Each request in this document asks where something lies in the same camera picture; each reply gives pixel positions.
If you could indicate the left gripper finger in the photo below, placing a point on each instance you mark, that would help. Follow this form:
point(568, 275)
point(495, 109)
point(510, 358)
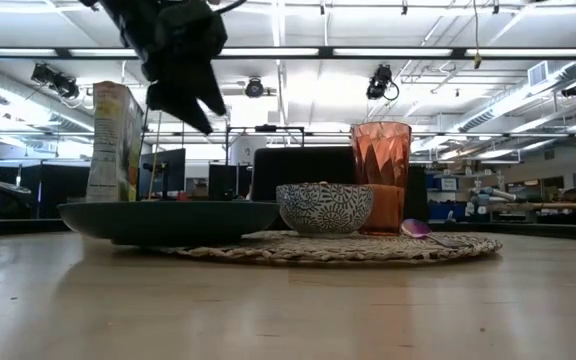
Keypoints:
point(214, 95)
point(183, 105)

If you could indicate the panda cereal box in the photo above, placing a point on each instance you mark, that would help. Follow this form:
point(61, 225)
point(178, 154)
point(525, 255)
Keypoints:
point(113, 145)

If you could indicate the dark green plate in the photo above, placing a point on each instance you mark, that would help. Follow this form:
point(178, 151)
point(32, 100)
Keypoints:
point(168, 220)

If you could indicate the white blue patterned bowl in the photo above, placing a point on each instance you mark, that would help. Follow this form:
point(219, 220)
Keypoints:
point(324, 210)

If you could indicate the orange faceted tumbler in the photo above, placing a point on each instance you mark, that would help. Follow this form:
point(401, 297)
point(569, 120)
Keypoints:
point(382, 155)

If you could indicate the purple metal spoon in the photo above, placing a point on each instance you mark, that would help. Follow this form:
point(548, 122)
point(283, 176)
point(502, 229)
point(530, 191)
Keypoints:
point(415, 228)

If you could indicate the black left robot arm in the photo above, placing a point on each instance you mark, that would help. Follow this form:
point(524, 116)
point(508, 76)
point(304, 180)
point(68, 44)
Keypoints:
point(123, 20)

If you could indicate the white cylindrical tank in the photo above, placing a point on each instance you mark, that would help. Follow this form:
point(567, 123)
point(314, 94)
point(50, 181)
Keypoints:
point(245, 150)

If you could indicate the black computer monitor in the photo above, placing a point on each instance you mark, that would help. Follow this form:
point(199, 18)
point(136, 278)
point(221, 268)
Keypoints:
point(163, 167)

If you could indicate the black double ceiling spotlight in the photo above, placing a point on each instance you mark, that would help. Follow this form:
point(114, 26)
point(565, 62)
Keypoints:
point(53, 81)

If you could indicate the grey office chair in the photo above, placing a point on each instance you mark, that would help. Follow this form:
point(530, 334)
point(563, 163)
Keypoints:
point(13, 190)

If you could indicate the round woven straw placemat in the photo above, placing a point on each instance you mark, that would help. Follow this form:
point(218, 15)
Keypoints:
point(368, 249)

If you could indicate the wooden workbench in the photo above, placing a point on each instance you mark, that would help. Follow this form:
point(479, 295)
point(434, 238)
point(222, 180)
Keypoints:
point(553, 205)

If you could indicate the small black ceiling lamp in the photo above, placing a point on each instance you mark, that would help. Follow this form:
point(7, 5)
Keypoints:
point(574, 90)

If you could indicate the round black ceiling camera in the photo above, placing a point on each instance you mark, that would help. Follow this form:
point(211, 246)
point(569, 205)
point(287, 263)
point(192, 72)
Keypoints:
point(254, 88)

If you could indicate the black metal rack frame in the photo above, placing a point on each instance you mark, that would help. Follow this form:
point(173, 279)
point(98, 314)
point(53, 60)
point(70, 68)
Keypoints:
point(265, 128)

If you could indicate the black overhead frame bar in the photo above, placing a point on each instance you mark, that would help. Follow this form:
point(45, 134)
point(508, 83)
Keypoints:
point(393, 52)

